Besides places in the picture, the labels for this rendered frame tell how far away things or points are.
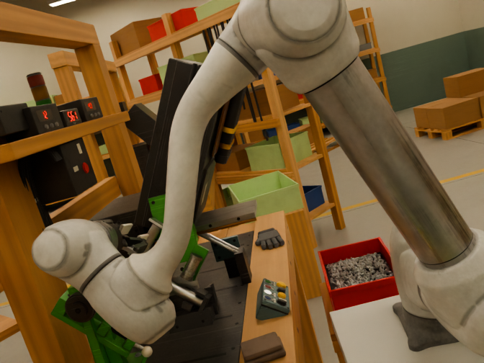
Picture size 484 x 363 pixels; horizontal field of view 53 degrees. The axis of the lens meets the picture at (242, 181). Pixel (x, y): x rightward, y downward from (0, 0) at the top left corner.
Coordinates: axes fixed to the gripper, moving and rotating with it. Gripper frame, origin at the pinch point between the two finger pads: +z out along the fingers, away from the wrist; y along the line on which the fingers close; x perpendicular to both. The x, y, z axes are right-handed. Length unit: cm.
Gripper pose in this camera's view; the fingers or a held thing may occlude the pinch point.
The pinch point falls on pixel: (132, 234)
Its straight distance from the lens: 129.8
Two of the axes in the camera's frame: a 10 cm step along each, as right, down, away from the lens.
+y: -8.5, -5.1, 1.3
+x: -5.1, 8.6, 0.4
